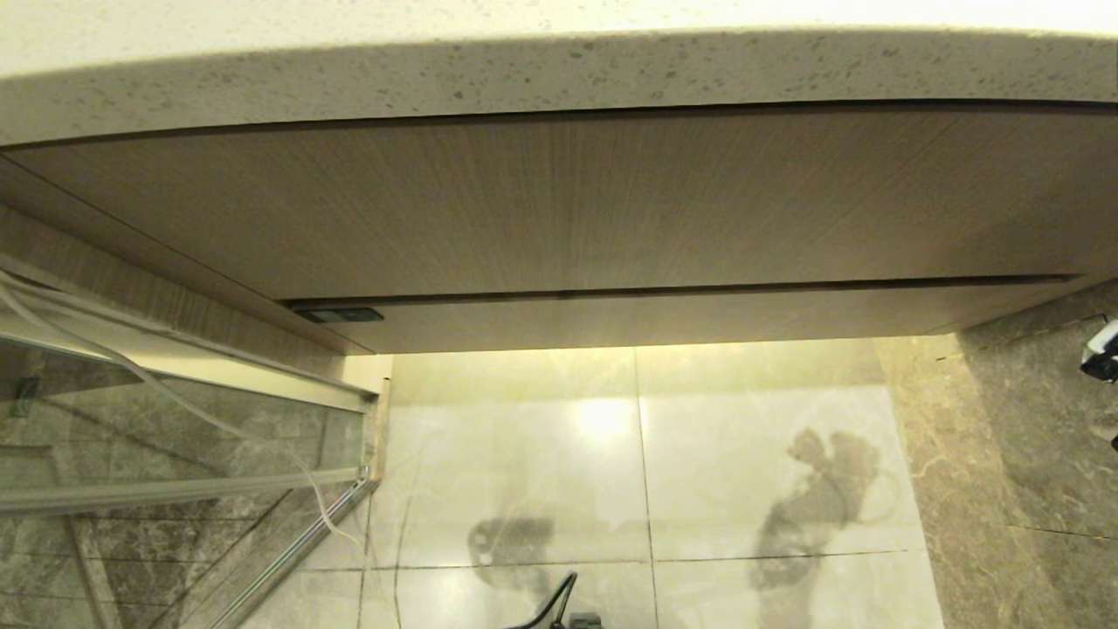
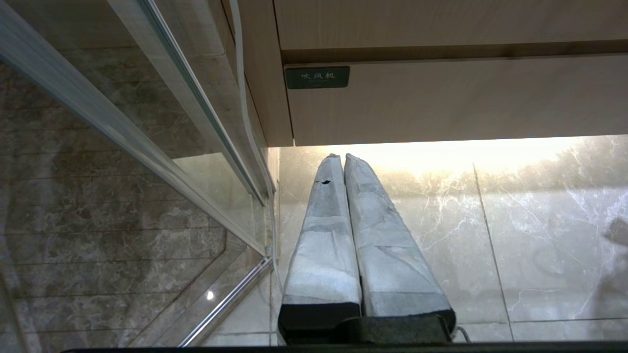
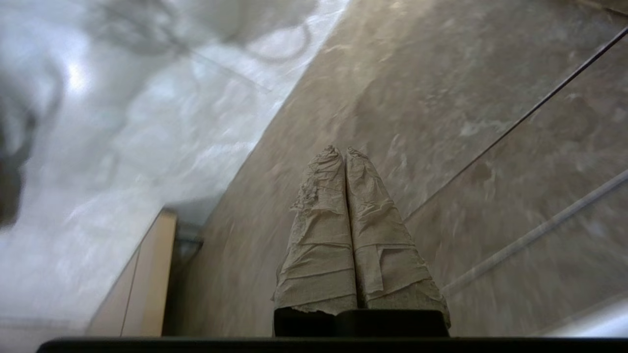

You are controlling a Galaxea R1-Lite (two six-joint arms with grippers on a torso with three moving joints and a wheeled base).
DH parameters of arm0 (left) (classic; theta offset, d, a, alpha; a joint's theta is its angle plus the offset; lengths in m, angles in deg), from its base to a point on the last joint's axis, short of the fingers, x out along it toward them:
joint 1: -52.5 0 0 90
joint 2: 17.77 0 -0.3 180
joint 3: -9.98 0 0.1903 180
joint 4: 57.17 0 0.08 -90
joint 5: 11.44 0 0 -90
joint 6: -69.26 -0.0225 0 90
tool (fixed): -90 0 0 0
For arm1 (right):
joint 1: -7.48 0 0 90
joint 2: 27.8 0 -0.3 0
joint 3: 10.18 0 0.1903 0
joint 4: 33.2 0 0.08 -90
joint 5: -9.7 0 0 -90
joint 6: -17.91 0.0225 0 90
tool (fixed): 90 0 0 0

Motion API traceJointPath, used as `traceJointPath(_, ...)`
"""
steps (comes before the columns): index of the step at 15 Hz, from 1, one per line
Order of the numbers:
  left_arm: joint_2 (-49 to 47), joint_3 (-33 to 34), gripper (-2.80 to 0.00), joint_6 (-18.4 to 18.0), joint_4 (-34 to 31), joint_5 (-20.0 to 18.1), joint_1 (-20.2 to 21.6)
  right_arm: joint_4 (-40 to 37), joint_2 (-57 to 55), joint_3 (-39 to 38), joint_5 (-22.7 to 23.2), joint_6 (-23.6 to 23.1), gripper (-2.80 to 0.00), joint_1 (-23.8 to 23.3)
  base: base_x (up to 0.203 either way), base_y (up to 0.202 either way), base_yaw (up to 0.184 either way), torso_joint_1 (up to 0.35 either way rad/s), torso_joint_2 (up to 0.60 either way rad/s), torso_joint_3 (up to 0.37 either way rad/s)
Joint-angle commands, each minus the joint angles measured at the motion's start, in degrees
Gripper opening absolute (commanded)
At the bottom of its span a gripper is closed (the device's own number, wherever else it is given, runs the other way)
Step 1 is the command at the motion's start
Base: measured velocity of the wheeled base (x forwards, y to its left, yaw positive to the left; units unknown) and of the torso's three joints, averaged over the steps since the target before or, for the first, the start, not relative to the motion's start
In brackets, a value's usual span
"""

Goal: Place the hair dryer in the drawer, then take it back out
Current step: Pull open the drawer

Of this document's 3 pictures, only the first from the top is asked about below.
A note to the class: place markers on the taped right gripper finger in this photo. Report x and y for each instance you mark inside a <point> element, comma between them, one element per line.
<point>1107,437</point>

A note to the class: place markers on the dark green label plate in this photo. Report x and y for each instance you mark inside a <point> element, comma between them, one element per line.
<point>339,314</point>

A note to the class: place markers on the glass shower partition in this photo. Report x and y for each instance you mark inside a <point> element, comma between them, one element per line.
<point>175,419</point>

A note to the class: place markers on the chrome floor rail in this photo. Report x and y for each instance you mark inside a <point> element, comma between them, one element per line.
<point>297,550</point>

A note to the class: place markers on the wooden cabinet side panel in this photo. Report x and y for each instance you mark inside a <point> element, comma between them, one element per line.
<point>87,252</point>

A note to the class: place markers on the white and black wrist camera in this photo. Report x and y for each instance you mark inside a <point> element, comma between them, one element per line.
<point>1105,349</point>

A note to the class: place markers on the wooden vanity drawer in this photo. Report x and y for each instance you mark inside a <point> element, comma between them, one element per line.
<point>655,320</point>

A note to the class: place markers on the fixed wooden cabinet front panel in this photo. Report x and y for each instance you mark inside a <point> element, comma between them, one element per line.
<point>559,201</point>

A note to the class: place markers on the speckled stone countertop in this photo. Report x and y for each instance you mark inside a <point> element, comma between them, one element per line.
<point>559,70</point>

